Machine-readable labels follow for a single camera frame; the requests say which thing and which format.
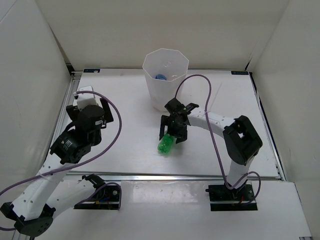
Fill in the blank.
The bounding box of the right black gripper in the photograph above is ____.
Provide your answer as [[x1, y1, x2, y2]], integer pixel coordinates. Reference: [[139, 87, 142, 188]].
[[159, 115, 188, 144]]

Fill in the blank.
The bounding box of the green plastic soda bottle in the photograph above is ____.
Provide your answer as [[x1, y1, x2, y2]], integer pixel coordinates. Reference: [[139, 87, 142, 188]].
[[157, 133, 176, 155]]

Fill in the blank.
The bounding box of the clear bottle with blue label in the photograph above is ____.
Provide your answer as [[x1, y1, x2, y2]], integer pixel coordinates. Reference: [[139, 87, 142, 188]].
[[155, 74, 168, 81]]

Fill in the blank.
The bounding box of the clear unlabelled plastic bottle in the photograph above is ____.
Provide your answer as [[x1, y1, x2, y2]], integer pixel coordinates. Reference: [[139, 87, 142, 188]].
[[167, 61, 181, 81]]

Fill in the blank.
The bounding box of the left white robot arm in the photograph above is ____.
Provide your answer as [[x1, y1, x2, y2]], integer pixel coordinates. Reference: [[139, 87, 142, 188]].
[[0, 97, 115, 238]]

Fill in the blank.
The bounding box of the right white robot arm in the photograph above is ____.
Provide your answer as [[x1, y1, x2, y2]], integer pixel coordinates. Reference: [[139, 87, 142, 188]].
[[157, 103, 263, 200]]

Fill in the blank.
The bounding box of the white octagonal plastic bin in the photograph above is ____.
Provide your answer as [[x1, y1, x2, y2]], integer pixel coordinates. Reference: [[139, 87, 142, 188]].
[[142, 48, 189, 112]]

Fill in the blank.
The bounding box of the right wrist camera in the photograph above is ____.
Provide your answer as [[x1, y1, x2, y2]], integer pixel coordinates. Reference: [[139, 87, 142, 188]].
[[164, 98, 200, 116]]

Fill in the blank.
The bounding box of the aluminium left rail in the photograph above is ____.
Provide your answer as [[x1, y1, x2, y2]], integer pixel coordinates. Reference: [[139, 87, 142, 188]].
[[13, 72, 81, 237]]

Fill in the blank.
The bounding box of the aluminium rail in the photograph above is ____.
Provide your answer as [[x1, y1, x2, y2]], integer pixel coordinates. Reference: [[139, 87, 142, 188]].
[[13, 72, 81, 237], [62, 171, 286, 181]]

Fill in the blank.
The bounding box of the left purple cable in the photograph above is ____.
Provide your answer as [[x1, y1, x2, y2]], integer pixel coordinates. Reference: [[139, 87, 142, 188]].
[[0, 90, 123, 232]]

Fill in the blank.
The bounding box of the aluminium front rail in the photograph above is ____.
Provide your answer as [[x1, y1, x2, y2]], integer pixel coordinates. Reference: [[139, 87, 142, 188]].
[[62, 171, 286, 181]]

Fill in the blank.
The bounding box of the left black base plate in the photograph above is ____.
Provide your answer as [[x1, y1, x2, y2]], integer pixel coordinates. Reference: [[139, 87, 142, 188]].
[[73, 182, 122, 211]]

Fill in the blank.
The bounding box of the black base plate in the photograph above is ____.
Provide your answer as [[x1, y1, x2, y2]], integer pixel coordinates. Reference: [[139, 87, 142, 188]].
[[205, 183, 258, 212], [73, 182, 122, 211]]

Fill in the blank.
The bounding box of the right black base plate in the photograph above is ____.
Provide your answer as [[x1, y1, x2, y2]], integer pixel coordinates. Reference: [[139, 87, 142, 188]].
[[205, 183, 258, 212]]

